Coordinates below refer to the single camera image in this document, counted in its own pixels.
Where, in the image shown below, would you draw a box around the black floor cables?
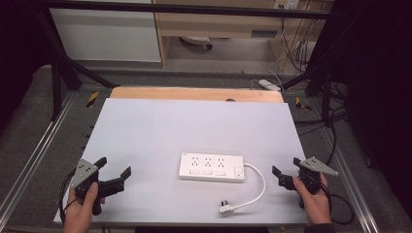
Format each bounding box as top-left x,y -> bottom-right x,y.
293,82 -> 349,167

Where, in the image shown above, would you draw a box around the wooden table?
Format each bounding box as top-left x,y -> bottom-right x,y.
109,85 -> 285,104

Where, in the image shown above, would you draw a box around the black metal stand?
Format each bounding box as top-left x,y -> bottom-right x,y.
281,62 -> 335,128
32,6 -> 121,122

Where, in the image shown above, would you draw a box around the wooden desk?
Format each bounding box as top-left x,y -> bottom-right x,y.
152,0 -> 335,70

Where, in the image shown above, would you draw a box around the white power strip on floor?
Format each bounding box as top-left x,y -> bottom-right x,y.
257,79 -> 283,93

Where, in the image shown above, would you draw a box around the white wall socket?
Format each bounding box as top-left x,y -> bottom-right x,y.
273,0 -> 301,11

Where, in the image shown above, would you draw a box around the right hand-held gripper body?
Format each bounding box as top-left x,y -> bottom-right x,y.
292,155 -> 340,210

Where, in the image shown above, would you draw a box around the white table sheet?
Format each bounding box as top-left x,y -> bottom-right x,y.
52,97 -> 309,226

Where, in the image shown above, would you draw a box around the white plug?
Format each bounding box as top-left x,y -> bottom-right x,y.
218,199 -> 235,216

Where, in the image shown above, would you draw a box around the white power strip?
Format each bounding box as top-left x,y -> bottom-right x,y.
178,151 -> 246,184
257,79 -> 283,93

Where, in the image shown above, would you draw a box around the hanging cable bundle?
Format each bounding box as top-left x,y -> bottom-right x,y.
280,17 -> 314,73

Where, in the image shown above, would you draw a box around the white power strip cable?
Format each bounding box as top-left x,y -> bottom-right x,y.
230,162 -> 267,212

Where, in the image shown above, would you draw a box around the white chair base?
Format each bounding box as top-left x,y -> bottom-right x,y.
179,35 -> 215,50

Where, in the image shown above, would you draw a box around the person's right hand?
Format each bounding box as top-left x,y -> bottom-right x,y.
292,174 -> 332,226

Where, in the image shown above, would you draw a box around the person's left hand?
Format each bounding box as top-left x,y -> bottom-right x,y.
62,182 -> 107,233

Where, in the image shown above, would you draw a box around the white cabinet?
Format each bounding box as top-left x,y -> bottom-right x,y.
49,0 -> 162,63

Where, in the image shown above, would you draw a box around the black metal crossbar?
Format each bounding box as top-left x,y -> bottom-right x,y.
34,0 -> 332,20

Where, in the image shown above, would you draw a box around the aluminium rail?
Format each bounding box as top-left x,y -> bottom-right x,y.
319,124 -> 381,233
0,91 -> 80,221

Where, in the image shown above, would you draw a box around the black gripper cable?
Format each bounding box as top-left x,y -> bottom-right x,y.
58,170 -> 80,225
319,182 -> 356,226

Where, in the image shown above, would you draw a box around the black curtain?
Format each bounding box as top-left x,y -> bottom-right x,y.
0,0 -> 54,127
331,0 -> 412,222

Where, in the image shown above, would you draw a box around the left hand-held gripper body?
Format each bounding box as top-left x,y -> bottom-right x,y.
70,157 -> 110,216

